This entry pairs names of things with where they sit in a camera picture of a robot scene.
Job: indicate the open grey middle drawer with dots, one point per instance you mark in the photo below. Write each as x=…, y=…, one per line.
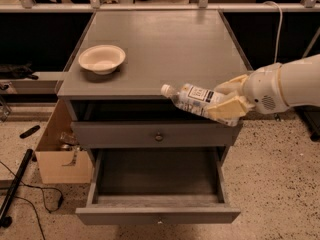
x=158, y=186

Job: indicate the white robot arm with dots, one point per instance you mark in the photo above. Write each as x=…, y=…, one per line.
x=299, y=83

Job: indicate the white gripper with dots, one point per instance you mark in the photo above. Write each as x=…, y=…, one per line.
x=262, y=88

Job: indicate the black pole on floor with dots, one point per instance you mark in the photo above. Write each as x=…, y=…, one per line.
x=5, y=220

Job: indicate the grey wooden drawer cabinet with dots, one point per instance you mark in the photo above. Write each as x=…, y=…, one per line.
x=162, y=47

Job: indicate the cardboard box on floor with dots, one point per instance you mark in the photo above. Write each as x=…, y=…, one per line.
x=58, y=163

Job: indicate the small black remote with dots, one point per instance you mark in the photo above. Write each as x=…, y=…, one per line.
x=29, y=132

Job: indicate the clear plastic water bottle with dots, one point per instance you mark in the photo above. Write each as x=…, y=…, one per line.
x=195, y=100

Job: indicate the white paper bowl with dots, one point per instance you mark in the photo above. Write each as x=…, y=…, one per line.
x=102, y=59

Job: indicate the closed grey upper drawer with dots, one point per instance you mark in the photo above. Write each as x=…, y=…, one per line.
x=139, y=134

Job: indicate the black bag on ledge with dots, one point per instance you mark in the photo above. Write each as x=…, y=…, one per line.
x=17, y=71

